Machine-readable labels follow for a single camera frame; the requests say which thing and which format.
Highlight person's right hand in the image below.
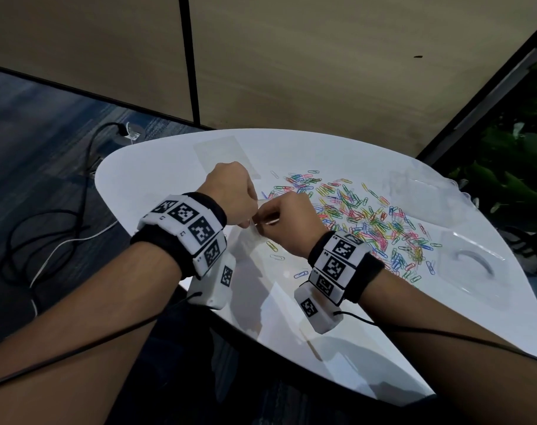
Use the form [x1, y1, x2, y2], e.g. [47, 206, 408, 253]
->
[255, 192, 329, 259]

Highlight person's left hand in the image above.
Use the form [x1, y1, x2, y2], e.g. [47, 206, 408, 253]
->
[197, 162, 258, 228]

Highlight small clear plastic bag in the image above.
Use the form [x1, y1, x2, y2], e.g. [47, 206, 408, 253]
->
[226, 197, 283, 262]

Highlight person's right forearm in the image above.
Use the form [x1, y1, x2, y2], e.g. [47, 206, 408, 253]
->
[369, 270, 537, 425]

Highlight person's left forearm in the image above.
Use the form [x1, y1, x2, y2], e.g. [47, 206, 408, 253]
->
[0, 241, 183, 425]

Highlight flat clear plastic sheet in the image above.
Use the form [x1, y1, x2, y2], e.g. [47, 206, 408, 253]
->
[193, 135, 261, 181]

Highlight white marker wrist band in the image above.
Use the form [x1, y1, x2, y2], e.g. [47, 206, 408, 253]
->
[308, 231, 369, 306]
[137, 195, 229, 279]

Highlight black fabric wristband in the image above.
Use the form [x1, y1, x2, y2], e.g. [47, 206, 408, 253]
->
[307, 230, 385, 305]
[130, 192, 227, 280]

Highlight pile of colourful paper clips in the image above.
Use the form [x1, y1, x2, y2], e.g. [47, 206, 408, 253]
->
[261, 169, 444, 285]

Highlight person's dark trousers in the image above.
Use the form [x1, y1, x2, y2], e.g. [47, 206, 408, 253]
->
[106, 287, 442, 425]

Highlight green plant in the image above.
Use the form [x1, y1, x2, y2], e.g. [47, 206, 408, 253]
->
[446, 55, 537, 235]

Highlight black chair base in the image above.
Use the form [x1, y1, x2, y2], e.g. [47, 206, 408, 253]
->
[501, 225, 537, 277]

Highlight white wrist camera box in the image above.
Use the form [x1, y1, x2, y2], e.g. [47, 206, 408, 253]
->
[186, 253, 237, 310]
[293, 282, 344, 335]

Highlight white floor cable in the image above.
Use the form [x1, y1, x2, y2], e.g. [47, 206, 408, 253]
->
[29, 220, 119, 316]

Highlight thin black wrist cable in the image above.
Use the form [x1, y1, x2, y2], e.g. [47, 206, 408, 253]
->
[0, 291, 204, 391]

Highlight thick black floor cable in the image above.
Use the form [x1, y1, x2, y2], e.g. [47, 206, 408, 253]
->
[0, 122, 128, 306]

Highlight clear plastic container with ring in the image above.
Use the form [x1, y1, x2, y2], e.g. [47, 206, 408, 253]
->
[436, 231, 510, 307]

